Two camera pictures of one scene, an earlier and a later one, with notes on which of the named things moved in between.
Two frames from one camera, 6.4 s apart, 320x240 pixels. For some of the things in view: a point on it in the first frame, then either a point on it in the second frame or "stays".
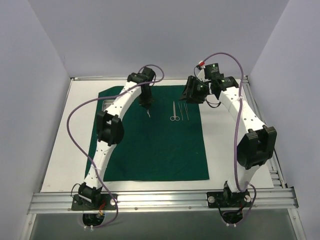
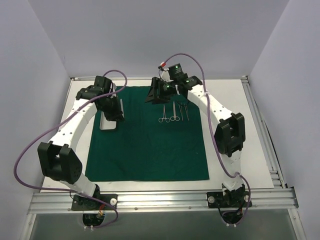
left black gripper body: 145,101 → 113,113
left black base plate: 99,202 stays
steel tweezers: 181,110 stays
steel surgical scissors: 174,117 stays
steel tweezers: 186,108 stays
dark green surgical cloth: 164,141 stays
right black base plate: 225,199 stays
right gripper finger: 187,94 → 153,96
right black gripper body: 195,90 → 158,91
